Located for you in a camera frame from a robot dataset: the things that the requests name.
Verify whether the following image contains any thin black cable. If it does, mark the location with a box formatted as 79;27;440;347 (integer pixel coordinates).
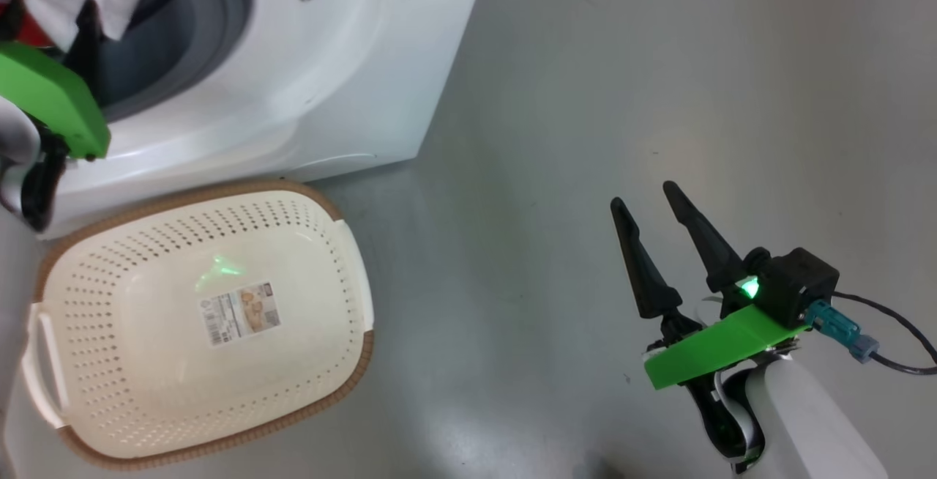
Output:
831;290;937;376

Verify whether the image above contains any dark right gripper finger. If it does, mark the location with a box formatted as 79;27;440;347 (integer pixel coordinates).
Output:
662;181;747;297
610;197;701;338

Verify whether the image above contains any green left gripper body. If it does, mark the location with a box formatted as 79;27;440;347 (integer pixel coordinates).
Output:
0;41;112;233

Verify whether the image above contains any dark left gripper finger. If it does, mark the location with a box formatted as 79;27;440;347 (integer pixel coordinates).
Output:
63;0;105;92
0;0;24;44

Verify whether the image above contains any paper product sticker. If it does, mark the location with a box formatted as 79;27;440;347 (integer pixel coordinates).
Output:
201;281;282;348

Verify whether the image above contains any teal cable connector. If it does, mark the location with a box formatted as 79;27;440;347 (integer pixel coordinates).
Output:
805;300;879;363

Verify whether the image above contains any cream perforated laundry basket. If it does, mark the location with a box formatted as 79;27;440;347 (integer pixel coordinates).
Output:
20;179;376;471

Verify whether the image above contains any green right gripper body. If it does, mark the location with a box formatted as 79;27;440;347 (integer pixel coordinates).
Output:
643;305;811;475

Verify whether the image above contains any white front-load washing machine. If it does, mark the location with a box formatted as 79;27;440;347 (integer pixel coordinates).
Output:
0;0;493;234

